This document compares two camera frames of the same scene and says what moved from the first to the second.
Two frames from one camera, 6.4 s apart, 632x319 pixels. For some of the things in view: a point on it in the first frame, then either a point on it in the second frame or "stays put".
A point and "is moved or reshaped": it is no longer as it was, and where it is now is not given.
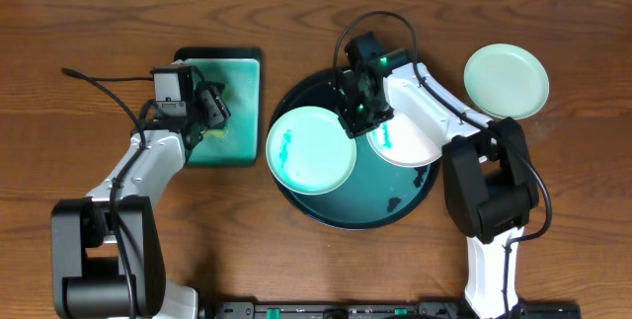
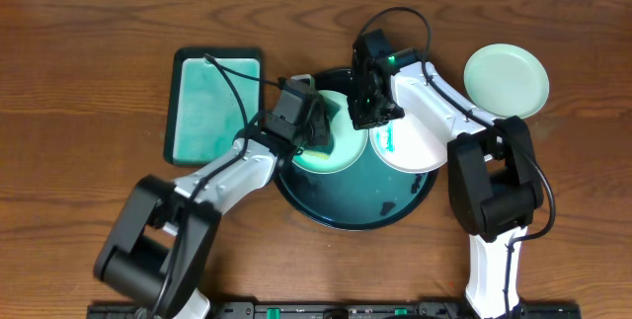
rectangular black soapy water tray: (239, 70) stays put
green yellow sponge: (214, 132) -> (317, 154)
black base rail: (380, 310) stays put
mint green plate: (504, 81) stays put
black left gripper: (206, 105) -> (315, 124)
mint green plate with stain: (309, 150) is moved or reshaped
